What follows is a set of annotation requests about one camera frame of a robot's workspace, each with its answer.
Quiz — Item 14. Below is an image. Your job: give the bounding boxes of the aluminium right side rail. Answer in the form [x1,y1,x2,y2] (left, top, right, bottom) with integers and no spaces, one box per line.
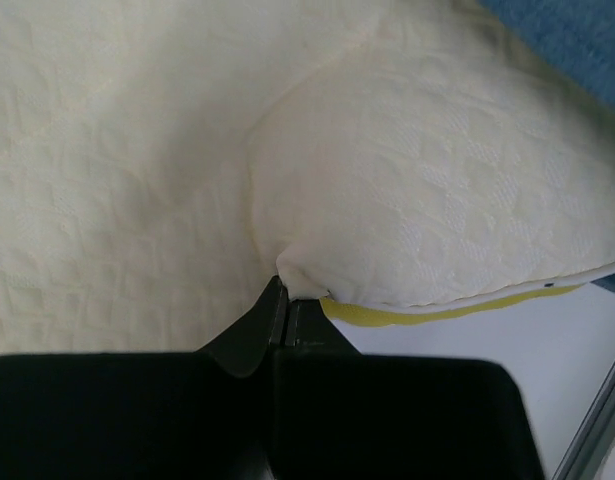
[553,360,615,480]

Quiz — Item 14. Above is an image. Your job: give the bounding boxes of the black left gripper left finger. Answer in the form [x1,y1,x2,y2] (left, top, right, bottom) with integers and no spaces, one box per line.
[0,279,288,479]

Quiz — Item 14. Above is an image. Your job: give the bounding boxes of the blue pillowcase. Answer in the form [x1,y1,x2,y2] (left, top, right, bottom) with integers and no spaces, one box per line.
[481,0,615,109]

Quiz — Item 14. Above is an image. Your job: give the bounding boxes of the cream quilted pillow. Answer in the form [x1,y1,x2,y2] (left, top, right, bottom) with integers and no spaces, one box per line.
[0,1,615,354]

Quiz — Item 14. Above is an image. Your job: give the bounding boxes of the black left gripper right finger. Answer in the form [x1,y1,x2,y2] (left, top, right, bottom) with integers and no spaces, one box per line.
[269,301,544,479]

